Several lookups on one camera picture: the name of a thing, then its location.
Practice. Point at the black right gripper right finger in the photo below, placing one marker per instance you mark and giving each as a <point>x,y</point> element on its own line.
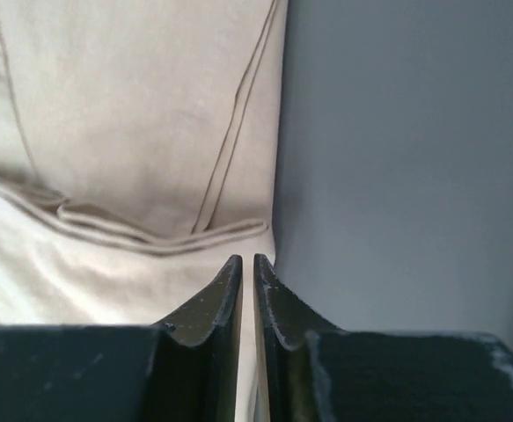
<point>309,369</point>

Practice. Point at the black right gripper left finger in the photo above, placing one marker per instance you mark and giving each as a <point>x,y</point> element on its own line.
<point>182,368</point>

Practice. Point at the beige t shirt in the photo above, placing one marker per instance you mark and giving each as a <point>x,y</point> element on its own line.
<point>138,145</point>

